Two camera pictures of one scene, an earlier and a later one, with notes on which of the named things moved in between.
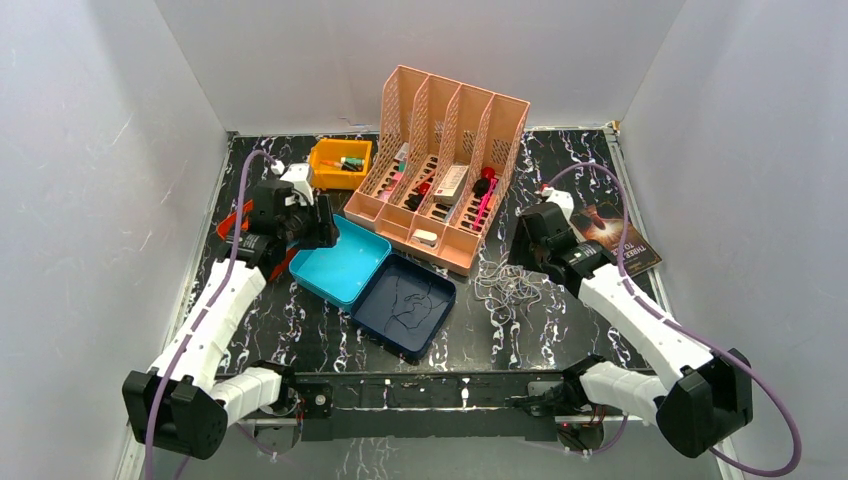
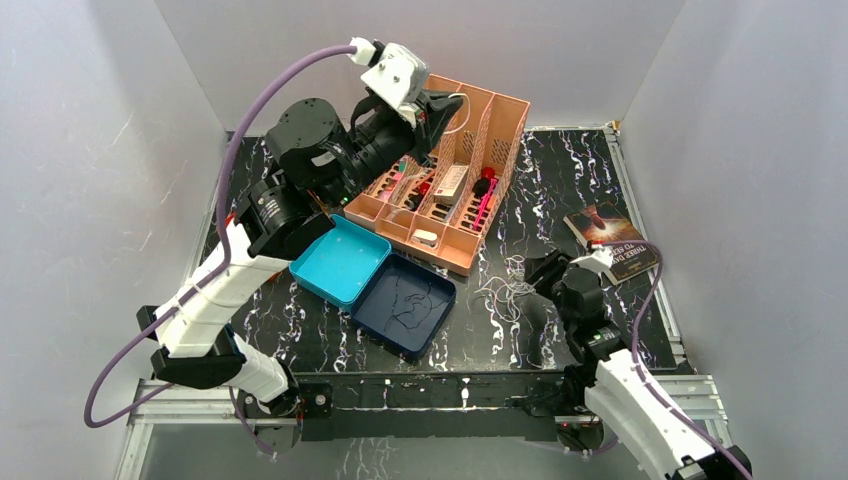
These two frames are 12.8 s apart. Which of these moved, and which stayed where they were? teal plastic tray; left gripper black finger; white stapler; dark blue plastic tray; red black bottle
Moved: left gripper black finger
Stayed: white stapler; red black bottle; teal plastic tray; dark blue plastic tray
